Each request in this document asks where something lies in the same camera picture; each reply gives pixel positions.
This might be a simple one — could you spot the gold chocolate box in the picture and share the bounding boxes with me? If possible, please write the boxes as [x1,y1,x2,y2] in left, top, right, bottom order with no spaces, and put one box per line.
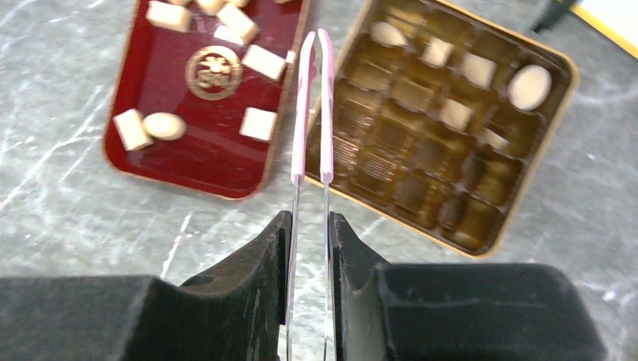
[330,1,579,257]

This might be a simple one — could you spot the square chocolate in box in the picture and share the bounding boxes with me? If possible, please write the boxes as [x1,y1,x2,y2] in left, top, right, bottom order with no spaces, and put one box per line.
[460,53,497,88]

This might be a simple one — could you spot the pink metal tweezers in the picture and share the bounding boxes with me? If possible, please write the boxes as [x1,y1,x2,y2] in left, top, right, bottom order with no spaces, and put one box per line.
[285,28,335,360]

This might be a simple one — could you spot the round swirl white chocolate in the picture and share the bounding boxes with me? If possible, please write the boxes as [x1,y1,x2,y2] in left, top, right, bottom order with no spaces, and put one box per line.
[142,112,187,141]

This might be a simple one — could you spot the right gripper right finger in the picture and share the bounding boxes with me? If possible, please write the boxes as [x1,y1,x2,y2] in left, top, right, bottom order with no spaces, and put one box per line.
[330,213,607,360]

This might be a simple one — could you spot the whiteboard with yellow frame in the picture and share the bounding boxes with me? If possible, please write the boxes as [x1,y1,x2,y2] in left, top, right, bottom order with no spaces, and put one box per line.
[530,0,638,59]

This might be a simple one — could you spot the red rectangular tray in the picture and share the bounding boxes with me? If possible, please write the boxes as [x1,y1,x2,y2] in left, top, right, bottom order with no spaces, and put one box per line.
[103,1,295,200]

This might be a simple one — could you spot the oval white chocolate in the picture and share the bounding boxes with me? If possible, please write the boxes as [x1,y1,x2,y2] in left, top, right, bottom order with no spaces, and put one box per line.
[507,65,551,111]
[369,21,407,47]

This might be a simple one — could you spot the rectangular chocolate near logo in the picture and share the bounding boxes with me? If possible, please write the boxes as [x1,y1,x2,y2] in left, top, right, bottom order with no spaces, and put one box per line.
[242,44,287,81]

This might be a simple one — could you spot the rectangular white chocolate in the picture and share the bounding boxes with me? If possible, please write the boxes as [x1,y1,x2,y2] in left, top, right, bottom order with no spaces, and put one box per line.
[113,109,153,151]

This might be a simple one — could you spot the square white chocolate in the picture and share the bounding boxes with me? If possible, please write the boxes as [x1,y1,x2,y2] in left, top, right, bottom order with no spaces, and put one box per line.
[239,107,278,142]

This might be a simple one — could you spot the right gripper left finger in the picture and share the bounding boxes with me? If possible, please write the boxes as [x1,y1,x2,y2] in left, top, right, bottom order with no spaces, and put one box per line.
[1,211,292,360]

